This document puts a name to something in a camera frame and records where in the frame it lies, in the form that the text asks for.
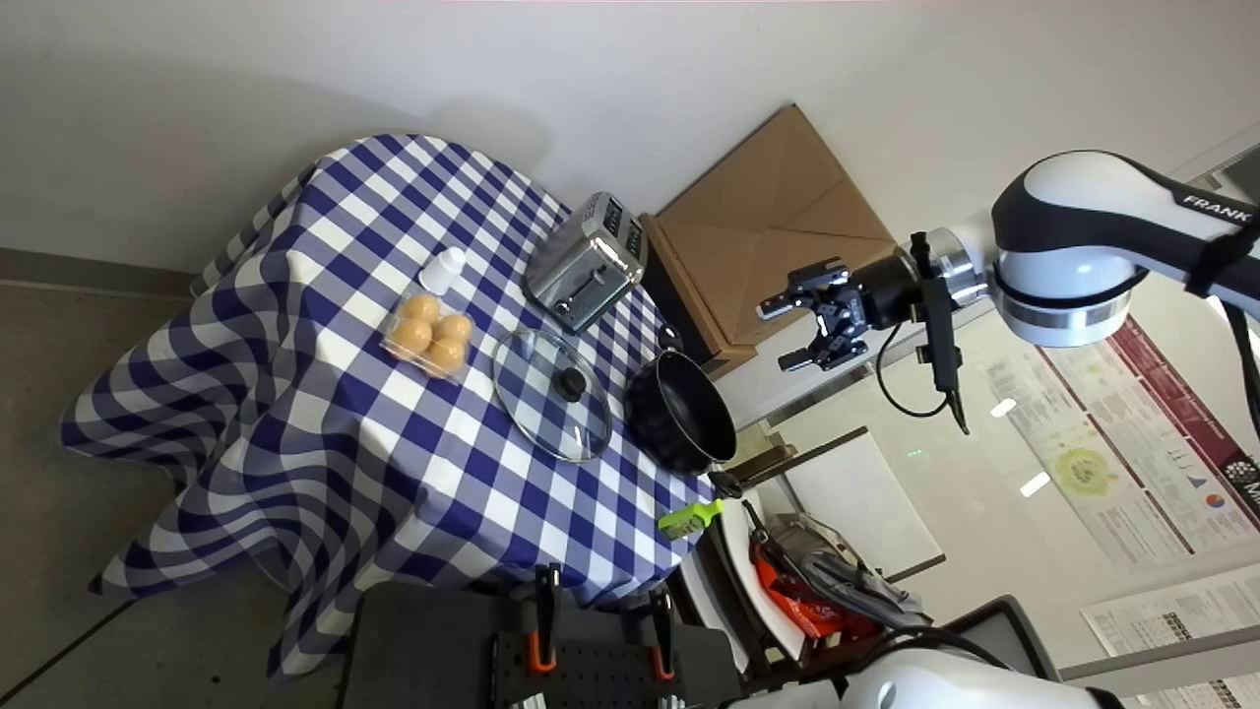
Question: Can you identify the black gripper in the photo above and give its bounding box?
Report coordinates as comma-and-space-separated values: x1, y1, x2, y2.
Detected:
755, 247, 927, 374

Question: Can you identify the green plastic bottle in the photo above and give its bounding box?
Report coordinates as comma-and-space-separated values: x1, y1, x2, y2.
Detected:
654, 494, 731, 545

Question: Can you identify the small white bottle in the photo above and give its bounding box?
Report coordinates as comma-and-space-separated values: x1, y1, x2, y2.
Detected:
414, 243, 469, 299

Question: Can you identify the large cardboard box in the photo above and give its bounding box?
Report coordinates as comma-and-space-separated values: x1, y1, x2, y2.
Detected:
643, 98, 900, 378

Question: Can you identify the black cooking pot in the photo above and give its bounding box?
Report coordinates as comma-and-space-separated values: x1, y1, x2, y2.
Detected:
617, 348, 739, 479

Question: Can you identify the silver toaster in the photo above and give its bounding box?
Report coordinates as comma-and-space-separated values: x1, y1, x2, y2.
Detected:
520, 189, 651, 336

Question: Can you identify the red and black bag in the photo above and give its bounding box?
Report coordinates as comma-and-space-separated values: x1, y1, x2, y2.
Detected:
743, 508, 939, 645

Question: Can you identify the glass lid with black knob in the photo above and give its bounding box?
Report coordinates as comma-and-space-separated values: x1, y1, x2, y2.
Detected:
488, 322, 617, 465

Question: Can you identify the white paper sheet with text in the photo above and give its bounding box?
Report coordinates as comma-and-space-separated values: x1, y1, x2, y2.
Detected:
1078, 563, 1260, 663

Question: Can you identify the blue white checkered tablecloth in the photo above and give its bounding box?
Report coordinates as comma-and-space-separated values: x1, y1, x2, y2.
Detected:
54, 130, 719, 683

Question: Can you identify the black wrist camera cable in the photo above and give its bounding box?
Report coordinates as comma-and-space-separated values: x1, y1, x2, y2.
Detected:
870, 312, 956, 427

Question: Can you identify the white board with dark frame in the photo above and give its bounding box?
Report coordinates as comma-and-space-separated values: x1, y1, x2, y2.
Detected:
781, 427, 954, 588

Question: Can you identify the wall poster with red stripe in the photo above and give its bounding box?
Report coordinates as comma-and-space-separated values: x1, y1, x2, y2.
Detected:
978, 312, 1260, 567

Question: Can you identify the black clamp with orange handle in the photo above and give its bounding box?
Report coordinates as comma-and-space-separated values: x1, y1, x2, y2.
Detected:
637, 588, 683, 685
520, 563, 562, 683

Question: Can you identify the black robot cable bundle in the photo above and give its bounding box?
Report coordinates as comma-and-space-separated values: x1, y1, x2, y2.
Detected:
1179, 213, 1260, 437

